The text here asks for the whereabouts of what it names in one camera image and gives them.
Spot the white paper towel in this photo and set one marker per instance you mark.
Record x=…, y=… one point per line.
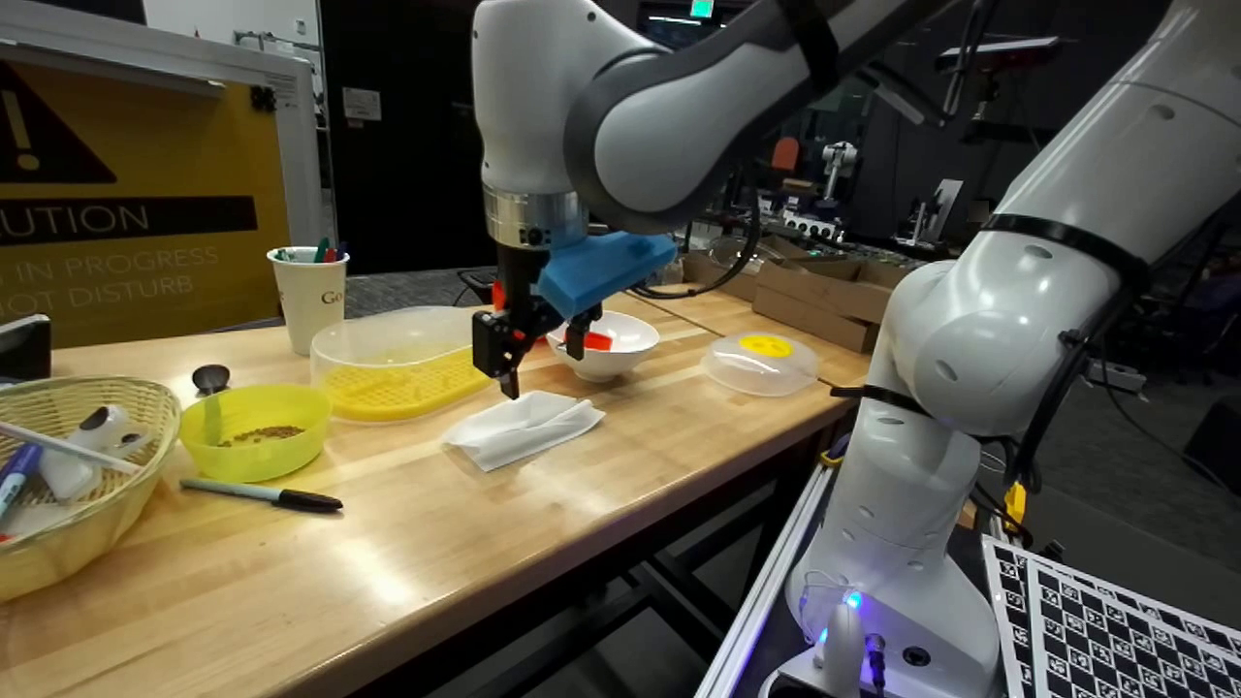
x=525, y=430

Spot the white paper cup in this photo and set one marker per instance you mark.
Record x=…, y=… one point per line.
x=312, y=305

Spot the brown grain heap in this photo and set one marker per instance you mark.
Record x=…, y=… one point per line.
x=264, y=437

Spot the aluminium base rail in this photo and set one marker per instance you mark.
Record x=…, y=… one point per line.
x=763, y=594

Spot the small black device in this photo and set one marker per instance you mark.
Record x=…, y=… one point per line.
x=24, y=345

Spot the white object in basket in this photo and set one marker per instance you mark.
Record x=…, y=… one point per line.
x=104, y=429

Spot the yellow caution sign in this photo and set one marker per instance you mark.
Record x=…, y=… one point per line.
x=128, y=196

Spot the lime green bowl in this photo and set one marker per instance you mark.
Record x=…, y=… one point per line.
x=256, y=457

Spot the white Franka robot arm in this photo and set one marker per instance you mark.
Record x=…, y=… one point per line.
x=1112, y=295

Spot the woven wicker basket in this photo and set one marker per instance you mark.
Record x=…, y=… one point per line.
x=91, y=530

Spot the black white calibration board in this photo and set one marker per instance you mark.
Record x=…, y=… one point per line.
x=1112, y=627

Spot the black table frame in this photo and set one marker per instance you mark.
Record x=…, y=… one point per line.
x=671, y=584

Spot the white bowl with yellow item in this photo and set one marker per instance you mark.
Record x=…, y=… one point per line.
x=763, y=363

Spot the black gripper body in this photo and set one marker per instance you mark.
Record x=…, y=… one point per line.
x=523, y=278

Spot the black marker pen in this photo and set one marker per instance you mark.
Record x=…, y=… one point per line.
x=256, y=495

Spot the pens in cup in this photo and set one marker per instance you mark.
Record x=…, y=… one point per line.
x=328, y=248

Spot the brown cardboard box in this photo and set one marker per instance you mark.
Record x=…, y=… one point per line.
x=816, y=295

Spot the blue marker pen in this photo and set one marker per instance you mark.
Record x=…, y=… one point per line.
x=16, y=476

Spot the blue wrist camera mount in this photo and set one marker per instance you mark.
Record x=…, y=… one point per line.
x=603, y=265

